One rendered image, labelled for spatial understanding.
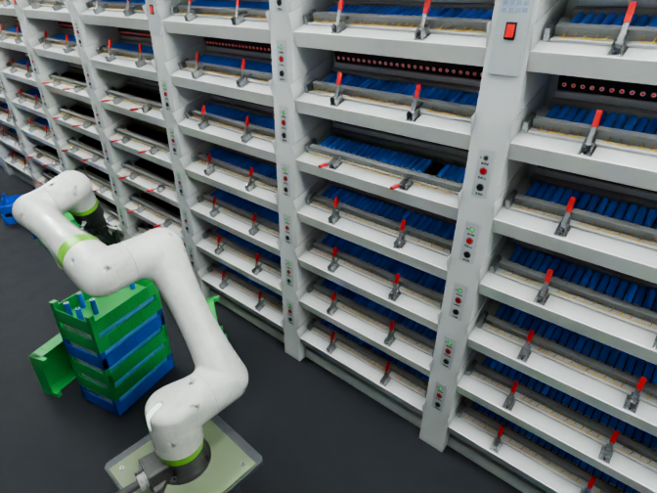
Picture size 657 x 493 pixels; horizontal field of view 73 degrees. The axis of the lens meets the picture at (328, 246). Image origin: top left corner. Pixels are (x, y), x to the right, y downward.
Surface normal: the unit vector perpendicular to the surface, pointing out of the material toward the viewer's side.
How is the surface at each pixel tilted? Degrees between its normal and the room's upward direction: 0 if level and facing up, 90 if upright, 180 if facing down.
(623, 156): 19
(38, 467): 0
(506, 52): 90
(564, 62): 109
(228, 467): 0
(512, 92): 90
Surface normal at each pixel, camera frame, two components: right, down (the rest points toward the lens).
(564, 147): -0.19, -0.70
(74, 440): 0.01, -0.87
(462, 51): -0.61, 0.63
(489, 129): -0.64, 0.37
